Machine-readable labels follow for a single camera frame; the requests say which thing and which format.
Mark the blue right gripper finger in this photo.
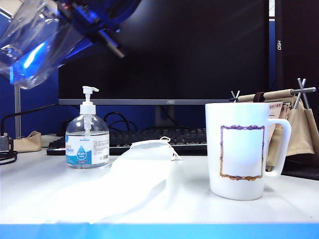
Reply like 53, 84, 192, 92
23, 41, 50, 69

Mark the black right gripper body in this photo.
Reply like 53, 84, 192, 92
57, 0, 140, 59

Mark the transparent faceted plastic cup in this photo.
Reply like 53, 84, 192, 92
0, 0, 94, 91

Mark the white ceramic mug brown frame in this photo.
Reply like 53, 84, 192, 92
204, 102, 292, 201

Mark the beige fabric pouch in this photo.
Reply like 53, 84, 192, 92
12, 130, 42, 152

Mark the black AOC computer monitor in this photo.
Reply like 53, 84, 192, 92
57, 0, 270, 106

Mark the small grey box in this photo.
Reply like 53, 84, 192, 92
0, 135, 13, 152

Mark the clear hand sanitizer pump bottle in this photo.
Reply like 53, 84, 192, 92
65, 86, 110, 170

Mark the grey monitor stand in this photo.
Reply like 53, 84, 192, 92
154, 105, 175, 129

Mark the black keyboard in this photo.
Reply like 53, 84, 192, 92
46, 128, 208, 156

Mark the white face mask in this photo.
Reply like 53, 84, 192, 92
37, 136, 184, 224

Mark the beige calendar card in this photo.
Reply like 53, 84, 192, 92
268, 101, 284, 118

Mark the beige fabric desk organizer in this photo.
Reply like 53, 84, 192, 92
229, 78, 317, 172

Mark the long black cable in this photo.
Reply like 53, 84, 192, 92
0, 103, 59, 135

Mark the grey partition post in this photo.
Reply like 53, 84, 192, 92
14, 84, 21, 139

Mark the black looped cable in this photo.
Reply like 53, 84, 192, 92
103, 112, 139, 132

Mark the coiled black cable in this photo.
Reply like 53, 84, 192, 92
0, 149, 18, 165

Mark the brown leather strap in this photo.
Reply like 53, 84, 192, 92
252, 91, 265, 103

